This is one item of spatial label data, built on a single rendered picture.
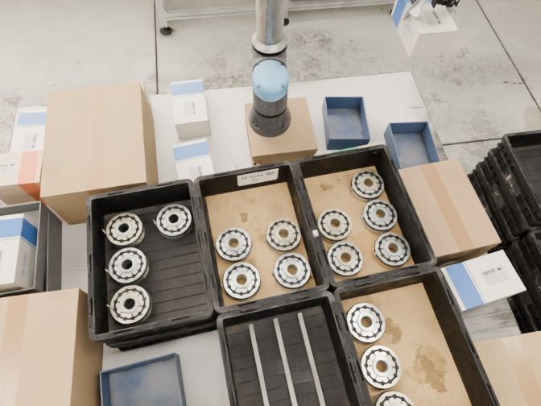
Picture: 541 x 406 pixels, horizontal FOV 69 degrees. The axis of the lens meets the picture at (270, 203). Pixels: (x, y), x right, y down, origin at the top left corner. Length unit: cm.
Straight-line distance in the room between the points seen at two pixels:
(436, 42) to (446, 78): 161
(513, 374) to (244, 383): 68
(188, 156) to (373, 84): 83
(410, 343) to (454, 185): 51
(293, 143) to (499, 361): 88
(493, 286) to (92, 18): 294
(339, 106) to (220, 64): 133
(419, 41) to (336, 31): 177
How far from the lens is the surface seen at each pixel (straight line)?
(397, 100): 173
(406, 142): 160
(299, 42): 295
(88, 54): 303
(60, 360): 112
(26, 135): 161
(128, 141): 132
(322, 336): 112
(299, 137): 142
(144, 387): 126
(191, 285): 115
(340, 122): 159
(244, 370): 109
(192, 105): 151
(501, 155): 199
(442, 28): 137
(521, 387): 125
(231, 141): 151
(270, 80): 128
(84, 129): 139
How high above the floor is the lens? 192
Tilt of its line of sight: 63 degrees down
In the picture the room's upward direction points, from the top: 4 degrees clockwise
